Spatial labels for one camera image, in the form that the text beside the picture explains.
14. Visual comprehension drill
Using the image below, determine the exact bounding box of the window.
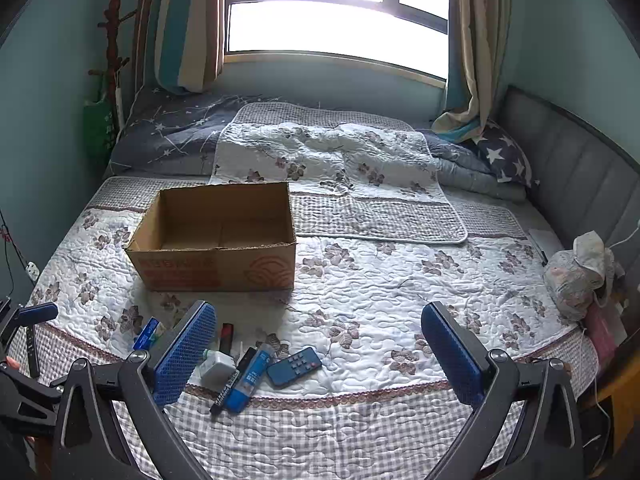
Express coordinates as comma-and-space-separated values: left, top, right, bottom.
222, 0, 451, 83

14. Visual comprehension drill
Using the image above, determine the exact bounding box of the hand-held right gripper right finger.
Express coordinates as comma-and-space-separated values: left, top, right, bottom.
421, 301, 584, 480

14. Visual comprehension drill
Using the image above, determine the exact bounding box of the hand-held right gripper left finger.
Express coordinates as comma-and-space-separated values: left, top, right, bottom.
50, 300, 218, 480

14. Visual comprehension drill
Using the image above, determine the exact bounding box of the beige teal curtain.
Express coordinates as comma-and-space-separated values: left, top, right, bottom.
432, 0, 513, 143

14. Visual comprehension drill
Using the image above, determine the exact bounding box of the grey padded headboard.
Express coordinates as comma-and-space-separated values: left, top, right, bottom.
492, 84, 640, 281

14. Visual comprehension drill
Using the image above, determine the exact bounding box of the grey folded duvet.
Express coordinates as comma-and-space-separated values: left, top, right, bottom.
420, 130, 526, 203

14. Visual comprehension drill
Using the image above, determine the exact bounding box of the navy star print pillow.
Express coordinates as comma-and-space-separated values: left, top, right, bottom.
470, 120, 541, 188

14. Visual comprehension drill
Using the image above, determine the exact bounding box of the dark blue remote control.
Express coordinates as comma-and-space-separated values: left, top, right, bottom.
266, 346, 323, 388

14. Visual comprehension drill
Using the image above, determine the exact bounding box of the dark star print duvet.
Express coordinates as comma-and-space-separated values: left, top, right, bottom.
107, 85, 281, 178

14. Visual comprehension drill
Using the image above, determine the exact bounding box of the white plastic bag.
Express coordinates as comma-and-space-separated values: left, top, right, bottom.
542, 230, 626, 323

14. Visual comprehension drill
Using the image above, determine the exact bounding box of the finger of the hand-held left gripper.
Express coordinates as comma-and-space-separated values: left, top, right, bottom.
0, 300, 59, 353

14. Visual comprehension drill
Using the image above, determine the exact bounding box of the small floral quilted mat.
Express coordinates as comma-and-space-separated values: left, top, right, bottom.
209, 102, 468, 245

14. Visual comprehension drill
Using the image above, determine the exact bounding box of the green bag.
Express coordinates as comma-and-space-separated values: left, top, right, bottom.
82, 77, 118, 161

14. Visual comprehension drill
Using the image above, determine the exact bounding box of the wooden coat rack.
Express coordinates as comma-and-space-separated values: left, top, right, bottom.
89, 0, 146, 126

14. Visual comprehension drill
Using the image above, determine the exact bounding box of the white charging cable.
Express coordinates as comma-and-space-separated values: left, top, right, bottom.
580, 327, 613, 418

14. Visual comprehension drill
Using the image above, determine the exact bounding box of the large floral quilted bedspread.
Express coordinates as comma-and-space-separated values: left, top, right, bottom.
10, 175, 598, 480

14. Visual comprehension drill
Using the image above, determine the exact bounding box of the striped teal curtain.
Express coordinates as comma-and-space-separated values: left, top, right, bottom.
132, 0, 236, 96

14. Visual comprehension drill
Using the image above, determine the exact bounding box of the pink box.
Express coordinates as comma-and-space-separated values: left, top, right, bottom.
585, 305, 621, 368

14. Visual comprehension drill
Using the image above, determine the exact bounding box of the wooden nightstand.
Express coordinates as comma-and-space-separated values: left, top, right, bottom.
582, 330, 640, 461

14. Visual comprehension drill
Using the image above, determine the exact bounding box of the brown cardboard box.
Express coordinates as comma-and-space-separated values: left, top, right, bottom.
125, 181, 297, 292

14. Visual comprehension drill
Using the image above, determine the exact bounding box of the small blue carton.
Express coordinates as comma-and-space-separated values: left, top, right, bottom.
132, 317, 166, 352

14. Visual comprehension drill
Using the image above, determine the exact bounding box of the blue tube clear cap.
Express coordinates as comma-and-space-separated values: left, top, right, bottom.
225, 345, 275, 413

